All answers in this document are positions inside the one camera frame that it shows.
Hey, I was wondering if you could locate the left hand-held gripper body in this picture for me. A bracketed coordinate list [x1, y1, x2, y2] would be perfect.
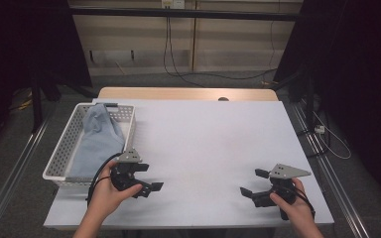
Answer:
[110, 147, 143, 192]

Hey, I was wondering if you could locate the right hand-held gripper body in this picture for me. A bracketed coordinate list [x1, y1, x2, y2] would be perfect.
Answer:
[251, 163, 312, 208]

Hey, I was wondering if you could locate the light blue tank top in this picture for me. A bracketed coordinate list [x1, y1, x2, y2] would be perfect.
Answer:
[68, 103, 126, 179]

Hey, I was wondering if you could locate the white perforated plastic basket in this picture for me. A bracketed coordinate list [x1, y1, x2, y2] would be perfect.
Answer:
[42, 102, 137, 190]

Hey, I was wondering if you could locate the person's right hand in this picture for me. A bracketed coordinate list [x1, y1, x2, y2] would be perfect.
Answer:
[270, 178, 316, 231]

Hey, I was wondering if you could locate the person's left hand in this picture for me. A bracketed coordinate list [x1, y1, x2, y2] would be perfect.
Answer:
[87, 161, 144, 222]

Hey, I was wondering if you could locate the white table cover sheet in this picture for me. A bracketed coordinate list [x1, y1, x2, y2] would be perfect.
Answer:
[43, 98, 335, 230]

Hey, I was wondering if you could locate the black metal stand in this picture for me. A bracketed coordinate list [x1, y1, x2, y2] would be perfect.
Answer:
[271, 67, 316, 132]
[29, 70, 97, 133]

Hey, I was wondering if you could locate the light wooden table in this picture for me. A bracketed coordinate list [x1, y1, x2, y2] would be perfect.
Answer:
[97, 86, 280, 102]

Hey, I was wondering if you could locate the beige wooden desk cabinet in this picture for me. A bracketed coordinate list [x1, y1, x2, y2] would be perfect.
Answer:
[67, 0, 304, 77]

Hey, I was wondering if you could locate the black curtain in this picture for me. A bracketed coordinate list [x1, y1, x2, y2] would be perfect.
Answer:
[0, 0, 93, 100]
[272, 0, 381, 212]

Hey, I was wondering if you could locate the black metal crossbar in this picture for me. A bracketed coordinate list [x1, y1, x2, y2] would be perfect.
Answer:
[68, 7, 301, 23]

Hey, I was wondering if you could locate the left hand-held gripper black cable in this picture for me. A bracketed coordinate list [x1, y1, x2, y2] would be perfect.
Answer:
[85, 152, 123, 202]

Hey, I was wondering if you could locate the hand-held gripper black cable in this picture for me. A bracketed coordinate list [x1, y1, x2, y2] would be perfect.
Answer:
[291, 186, 316, 221]
[85, 152, 123, 202]

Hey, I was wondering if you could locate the right hand-held gripper black cable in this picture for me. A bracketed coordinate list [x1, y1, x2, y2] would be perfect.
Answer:
[291, 186, 316, 221]

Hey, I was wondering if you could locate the aluminium floor rail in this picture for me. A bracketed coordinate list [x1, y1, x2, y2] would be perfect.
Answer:
[0, 118, 53, 238]
[289, 102, 371, 238]

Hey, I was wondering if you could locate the white cable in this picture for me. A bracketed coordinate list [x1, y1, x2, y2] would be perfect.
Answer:
[312, 110, 352, 161]

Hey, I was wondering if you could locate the black power cable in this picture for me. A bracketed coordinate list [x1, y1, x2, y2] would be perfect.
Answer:
[168, 8, 278, 81]
[163, 8, 206, 87]

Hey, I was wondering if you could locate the yellow cable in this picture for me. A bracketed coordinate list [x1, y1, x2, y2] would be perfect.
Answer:
[9, 97, 34, 112]

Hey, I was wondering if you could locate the white wall socket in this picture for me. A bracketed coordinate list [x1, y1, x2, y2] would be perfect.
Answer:
[161, 0, 186, 10]

